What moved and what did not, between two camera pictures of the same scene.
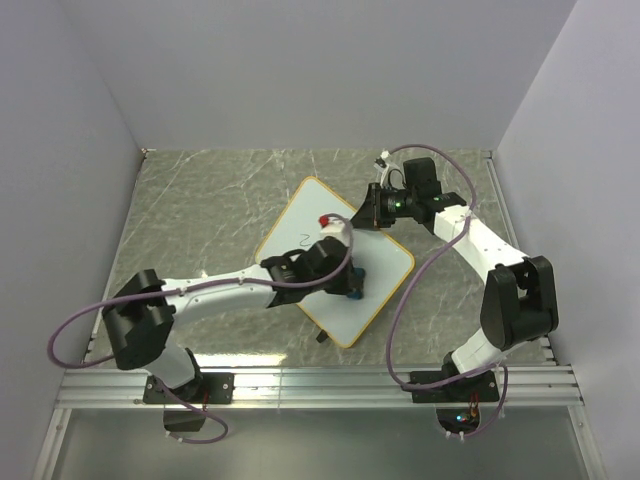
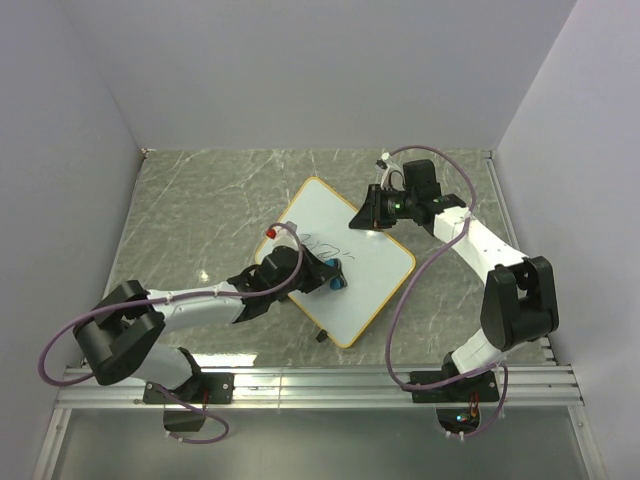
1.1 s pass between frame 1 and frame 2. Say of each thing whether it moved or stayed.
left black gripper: moved
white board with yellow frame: stayed
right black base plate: stayed
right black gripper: stayed
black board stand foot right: stayed
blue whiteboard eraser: moved
